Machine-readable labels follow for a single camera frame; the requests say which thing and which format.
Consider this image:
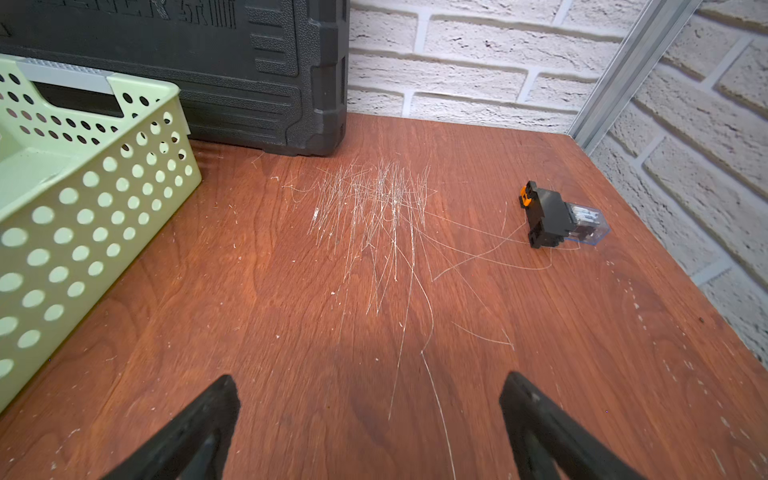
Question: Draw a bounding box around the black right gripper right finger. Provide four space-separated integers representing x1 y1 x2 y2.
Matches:
499 371 642 479

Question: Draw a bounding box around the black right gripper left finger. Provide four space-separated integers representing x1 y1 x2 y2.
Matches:
105 375 241 479

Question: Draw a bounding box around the light green perforated plastic bin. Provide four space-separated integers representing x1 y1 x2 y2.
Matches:
1 55 201 404

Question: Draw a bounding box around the black relay with clear cover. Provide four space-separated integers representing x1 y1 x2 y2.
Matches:
519 181 611 249

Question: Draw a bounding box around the black plastic tool case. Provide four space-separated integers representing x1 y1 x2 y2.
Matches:
1 1 350 156

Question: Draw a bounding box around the aluminium corner frame post right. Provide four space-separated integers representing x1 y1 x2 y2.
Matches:
568 0 701 154

